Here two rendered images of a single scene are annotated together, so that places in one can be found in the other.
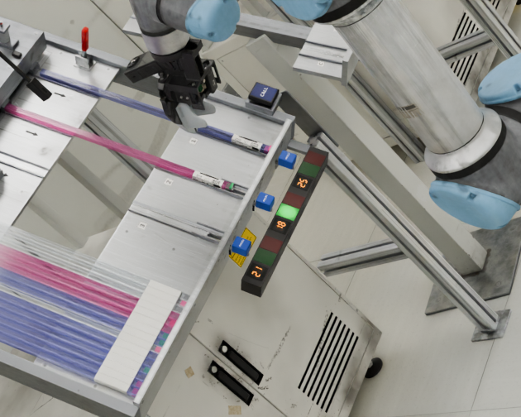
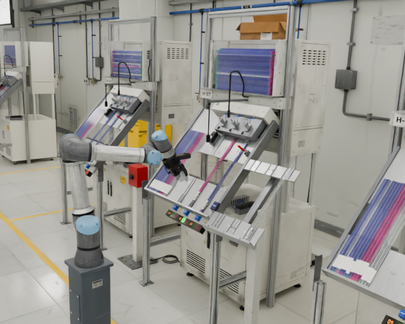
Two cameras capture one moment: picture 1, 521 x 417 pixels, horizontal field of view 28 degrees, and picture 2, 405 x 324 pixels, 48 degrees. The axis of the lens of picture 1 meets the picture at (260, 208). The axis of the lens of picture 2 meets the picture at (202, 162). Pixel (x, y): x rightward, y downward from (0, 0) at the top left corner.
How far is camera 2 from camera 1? 3.10 m
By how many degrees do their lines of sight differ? 82
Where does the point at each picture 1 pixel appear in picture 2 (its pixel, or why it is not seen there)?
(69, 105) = (233, 154)
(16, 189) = (208, 149)
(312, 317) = (234, 270)
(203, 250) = (177, 198)
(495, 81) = (90, 217)
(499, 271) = not seen: outside the picture
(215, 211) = (188, 199)
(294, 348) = (224, 263)
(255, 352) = not seen: hidden behind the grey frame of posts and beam
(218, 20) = not seen: hidden behind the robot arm
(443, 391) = (204, 315)
